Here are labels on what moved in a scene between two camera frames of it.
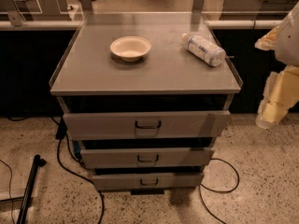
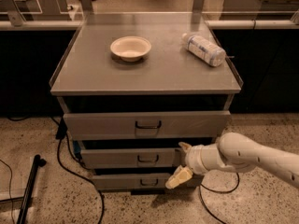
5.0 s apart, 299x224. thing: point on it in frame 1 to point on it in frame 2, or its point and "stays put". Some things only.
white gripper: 288,43 to 193,159
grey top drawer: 168,125 stays put
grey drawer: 146,157 stays put
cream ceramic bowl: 130,49 stays put
